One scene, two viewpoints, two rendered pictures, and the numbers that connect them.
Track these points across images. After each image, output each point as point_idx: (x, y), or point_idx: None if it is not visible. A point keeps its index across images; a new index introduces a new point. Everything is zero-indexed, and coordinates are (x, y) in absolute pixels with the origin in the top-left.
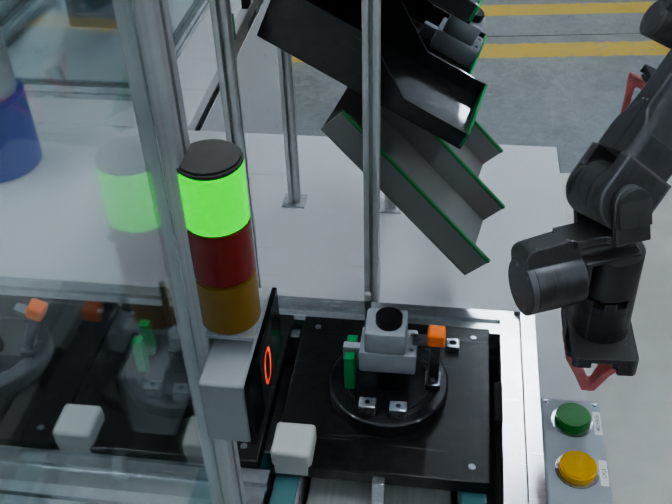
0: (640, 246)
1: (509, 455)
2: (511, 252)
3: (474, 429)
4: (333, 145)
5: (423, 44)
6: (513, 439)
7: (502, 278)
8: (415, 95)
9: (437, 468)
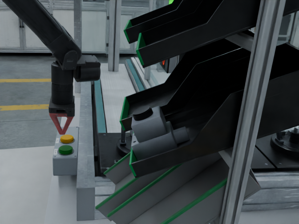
0: (52, 64)
1: (90, 142)
2: (100, 64)
3: (104, 142)
4: None
5: (170, 98)
6: (89, 145)
7: None
8: (163, 102)
9: (115, 134)
